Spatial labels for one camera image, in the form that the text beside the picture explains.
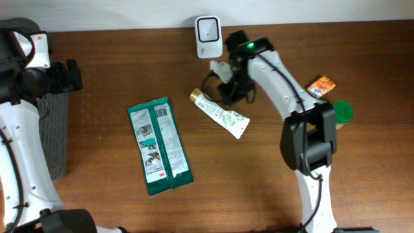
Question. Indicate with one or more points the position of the green capped jar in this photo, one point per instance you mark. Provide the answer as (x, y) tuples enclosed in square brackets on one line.
[(344, 113)]

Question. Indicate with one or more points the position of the green 3M package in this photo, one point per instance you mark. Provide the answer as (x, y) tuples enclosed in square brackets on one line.
[(164, 160)]

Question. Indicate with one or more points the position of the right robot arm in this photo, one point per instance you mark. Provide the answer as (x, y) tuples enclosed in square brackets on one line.
[(308, 139)]

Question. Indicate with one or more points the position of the white barcode scanner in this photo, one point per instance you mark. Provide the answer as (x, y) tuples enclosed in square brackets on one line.
[(209, 40)]

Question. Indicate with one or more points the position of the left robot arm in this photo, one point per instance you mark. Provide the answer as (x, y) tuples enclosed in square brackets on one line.
[(32, 203)]

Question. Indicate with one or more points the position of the grey plastic mesh basket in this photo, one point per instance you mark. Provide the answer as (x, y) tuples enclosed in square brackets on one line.
[(53, 129)]

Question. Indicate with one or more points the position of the white tube with tan cap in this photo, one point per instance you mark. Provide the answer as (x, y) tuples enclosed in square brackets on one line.
[(232, 121)]

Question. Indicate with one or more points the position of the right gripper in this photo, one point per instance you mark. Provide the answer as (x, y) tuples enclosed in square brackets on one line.
[(233, 94)]

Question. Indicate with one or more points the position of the orange tissue packet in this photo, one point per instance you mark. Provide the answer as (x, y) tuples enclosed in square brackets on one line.
[(321, 86)]

